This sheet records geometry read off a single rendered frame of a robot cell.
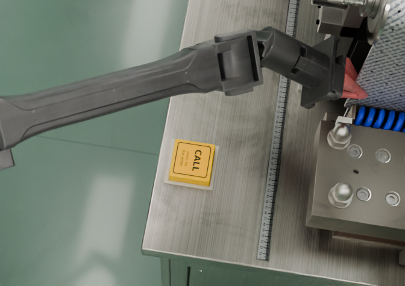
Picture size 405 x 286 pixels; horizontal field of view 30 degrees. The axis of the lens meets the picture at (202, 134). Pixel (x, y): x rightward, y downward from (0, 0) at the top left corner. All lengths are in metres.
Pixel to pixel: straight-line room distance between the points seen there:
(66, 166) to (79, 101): 1.33
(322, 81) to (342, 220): 0.21
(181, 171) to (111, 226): 0.96
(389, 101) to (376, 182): 0.13
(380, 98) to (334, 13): 0.15
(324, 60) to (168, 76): 0.25
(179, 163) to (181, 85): 0.28
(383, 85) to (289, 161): 0.24
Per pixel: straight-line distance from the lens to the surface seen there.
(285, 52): 1.09
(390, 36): 1.06
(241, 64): 1.06
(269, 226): 1.27
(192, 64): 1.02
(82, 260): 2.19
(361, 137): 1.21
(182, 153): 1.28
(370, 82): 1.17
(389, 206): 1.18
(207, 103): 1.35
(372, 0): 1.05
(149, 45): 2.44
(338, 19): 1.18
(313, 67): 1.12
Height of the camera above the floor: 2.11
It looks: 67 degrees down
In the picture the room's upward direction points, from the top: 5 degrees clockwise
